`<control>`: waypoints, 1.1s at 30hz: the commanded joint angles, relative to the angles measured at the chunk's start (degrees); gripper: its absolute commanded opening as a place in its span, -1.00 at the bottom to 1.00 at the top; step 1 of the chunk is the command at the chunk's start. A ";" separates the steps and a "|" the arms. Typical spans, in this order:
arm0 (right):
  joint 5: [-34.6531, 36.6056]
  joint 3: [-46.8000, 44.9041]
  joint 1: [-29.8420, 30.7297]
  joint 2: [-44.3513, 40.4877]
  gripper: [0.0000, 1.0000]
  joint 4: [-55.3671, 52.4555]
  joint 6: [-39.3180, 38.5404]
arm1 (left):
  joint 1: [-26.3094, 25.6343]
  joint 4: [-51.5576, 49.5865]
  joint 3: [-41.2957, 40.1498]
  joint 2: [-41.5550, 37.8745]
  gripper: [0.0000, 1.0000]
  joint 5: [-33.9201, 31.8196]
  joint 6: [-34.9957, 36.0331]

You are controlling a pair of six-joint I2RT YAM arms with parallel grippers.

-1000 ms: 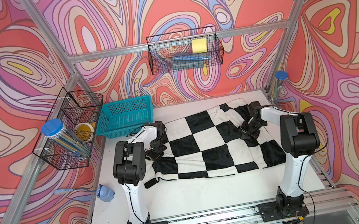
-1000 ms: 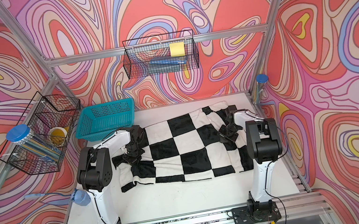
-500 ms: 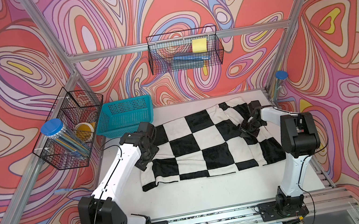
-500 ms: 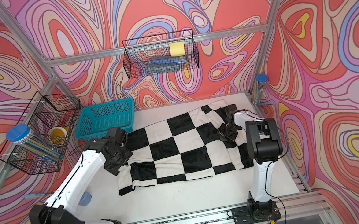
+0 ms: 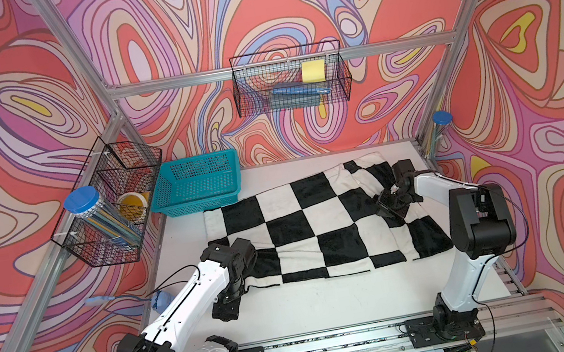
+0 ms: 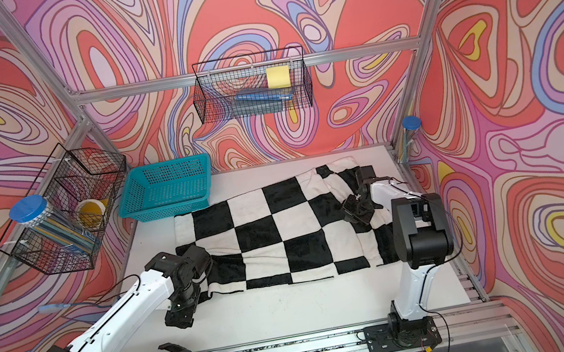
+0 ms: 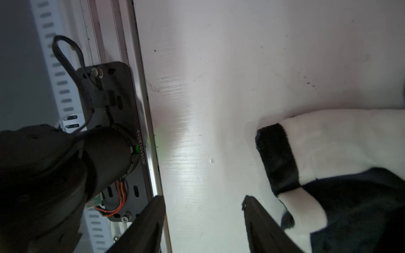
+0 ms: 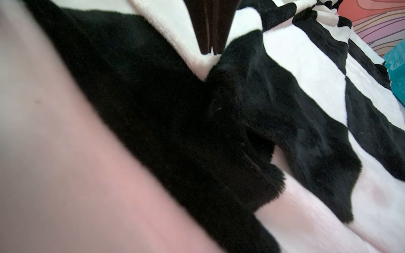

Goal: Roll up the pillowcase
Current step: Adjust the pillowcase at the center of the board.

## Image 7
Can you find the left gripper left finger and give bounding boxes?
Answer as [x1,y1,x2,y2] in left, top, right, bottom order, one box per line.
[107,196,166,253]

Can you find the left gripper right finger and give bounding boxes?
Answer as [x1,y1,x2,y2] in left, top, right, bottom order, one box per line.
[242,195,302,253]

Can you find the black white checkered pillowcase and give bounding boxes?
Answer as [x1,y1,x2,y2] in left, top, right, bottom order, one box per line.
[255,109,405,253]

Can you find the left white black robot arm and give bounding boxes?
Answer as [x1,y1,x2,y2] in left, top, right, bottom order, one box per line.
[1,124,303,253]

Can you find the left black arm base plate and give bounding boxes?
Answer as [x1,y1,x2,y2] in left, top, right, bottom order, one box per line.
[77,62,152,222]

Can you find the aluminium front rail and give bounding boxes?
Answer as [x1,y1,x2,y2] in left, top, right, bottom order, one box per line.
[30,0,173,253]

